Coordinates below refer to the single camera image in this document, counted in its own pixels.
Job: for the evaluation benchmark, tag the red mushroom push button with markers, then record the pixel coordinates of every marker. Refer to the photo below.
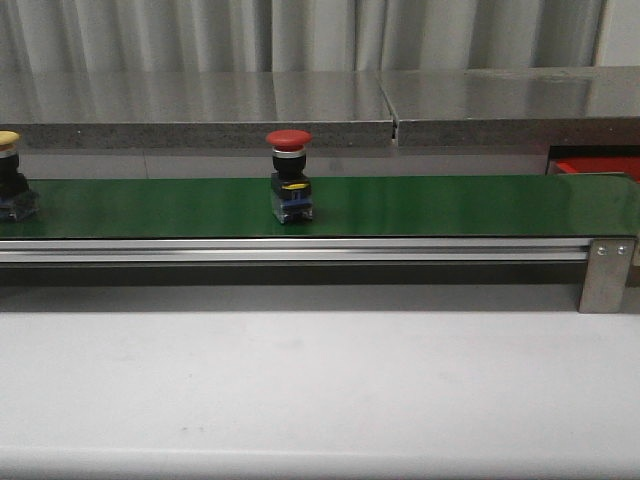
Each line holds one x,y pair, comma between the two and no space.
291,195

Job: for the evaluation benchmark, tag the yellow mushroom push button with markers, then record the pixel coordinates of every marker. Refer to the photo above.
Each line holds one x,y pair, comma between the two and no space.
18,201

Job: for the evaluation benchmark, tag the grey stone counter slab right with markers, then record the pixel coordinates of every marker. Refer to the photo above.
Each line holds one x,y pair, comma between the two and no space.
525,107

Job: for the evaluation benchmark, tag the grey stone counter slab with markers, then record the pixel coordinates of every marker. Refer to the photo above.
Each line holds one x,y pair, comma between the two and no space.
525,107
175,110

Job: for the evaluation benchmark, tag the green conveyor belt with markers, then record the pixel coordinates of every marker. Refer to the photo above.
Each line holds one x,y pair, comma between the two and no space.
426,206

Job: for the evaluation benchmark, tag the red plastic tray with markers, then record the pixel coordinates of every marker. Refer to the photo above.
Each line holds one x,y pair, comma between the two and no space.
627,165

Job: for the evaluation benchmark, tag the grey stone counter slab left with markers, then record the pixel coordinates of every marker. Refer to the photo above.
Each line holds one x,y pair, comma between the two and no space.
175,110

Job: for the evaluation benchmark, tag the white pleated curtain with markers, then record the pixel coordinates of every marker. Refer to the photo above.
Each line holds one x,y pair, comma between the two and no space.
280,36

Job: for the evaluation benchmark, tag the steel conveyor support bracket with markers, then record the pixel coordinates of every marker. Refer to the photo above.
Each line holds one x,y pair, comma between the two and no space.
608,265

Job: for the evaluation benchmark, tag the aluminium conveyor frame rail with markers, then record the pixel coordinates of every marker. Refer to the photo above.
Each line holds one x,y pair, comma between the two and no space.
356,249

